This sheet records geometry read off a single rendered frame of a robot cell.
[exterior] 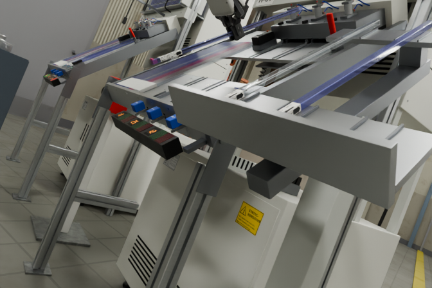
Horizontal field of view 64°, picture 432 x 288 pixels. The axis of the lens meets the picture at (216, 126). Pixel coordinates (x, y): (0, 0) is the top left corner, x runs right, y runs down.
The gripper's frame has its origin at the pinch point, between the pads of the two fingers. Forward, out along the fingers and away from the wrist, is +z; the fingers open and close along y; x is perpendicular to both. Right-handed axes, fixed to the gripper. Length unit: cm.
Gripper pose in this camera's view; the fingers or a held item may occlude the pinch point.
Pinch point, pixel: (235, 31)
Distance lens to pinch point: 95.5
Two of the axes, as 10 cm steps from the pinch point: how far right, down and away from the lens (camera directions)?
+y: -5.4, -2.0, 8.2
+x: -7.5, 5.5, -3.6
